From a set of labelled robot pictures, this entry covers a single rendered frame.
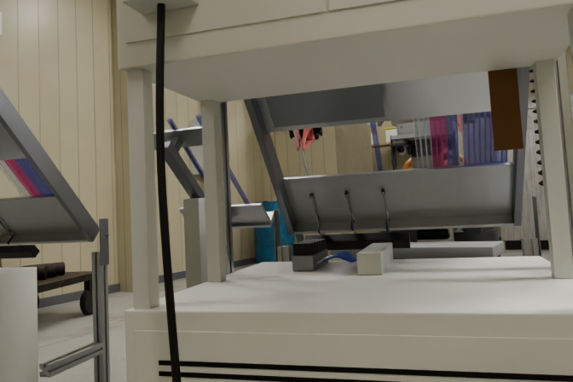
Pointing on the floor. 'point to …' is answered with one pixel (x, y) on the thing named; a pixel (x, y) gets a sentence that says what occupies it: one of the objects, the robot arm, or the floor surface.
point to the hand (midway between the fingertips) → (300, 147)
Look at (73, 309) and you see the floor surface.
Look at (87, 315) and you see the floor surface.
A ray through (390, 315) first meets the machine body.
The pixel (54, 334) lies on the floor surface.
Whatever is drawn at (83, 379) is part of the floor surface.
